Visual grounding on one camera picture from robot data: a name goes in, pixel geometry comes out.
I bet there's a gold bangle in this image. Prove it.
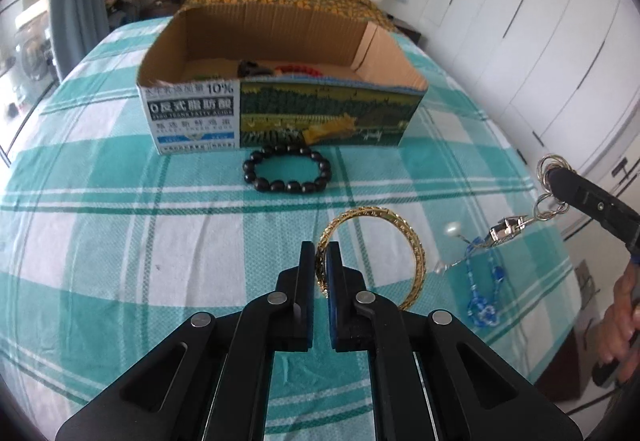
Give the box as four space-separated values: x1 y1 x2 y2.
315 207 426 312

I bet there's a white wardrobe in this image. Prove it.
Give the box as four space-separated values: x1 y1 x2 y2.
419 0 640 244

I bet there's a dark bead string jade pendant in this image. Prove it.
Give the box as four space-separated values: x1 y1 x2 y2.
235 60 275 78

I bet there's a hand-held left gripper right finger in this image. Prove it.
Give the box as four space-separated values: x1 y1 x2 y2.
327 242 582 441

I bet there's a printed cardboard box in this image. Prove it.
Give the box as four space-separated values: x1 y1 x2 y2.
136 3 430 156

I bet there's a teal checked bed sheet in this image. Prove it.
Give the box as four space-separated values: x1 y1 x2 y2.
0 14 596 441

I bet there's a person's right hand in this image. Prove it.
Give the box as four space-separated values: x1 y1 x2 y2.
597 260 640 386

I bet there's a keychain with blue beads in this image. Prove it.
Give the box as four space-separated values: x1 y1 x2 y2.
434 153 572 328

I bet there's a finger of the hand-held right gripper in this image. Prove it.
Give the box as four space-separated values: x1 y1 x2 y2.
545 168 640 258

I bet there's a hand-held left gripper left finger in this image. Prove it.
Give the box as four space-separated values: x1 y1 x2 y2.
55 242 315 441

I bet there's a washing machine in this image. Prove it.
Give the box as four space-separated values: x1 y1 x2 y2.
11 20 57 91

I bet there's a black bead bracelet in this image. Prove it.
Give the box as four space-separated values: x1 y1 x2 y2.
242 144 333 195

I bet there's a red bead bracelet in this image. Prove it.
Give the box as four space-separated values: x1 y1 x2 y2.
273 62 329 77

